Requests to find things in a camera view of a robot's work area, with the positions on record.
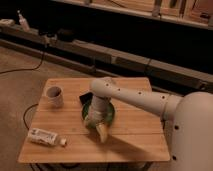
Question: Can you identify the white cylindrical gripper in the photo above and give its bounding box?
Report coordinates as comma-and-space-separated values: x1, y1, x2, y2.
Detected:
84, 96, 110, 142

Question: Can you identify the white ceramic cup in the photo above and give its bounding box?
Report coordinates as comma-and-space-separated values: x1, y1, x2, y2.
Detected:
46, 86, 63, 108

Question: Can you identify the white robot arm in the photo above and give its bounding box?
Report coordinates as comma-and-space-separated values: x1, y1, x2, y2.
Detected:
84, 77, 213, 171

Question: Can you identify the green ceramic bowl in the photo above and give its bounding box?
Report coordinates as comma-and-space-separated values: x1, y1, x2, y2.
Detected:
82, 100, 115, 126

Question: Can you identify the small black box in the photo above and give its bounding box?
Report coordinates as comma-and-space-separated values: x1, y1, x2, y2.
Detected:
79, 92, 93, 105

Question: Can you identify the wooden table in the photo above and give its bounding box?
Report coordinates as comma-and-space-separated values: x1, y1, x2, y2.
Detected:
18, 78, 170, 163

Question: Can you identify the black power adapter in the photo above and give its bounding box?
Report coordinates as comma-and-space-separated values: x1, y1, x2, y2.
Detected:
57, 29, 75, 42

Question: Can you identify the white spray bottle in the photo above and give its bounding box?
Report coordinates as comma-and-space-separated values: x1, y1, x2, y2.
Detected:
17, 11, 30, 31

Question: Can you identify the black floor cable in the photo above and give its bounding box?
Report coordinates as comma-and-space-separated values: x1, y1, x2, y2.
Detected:
22, 102, 40, 131

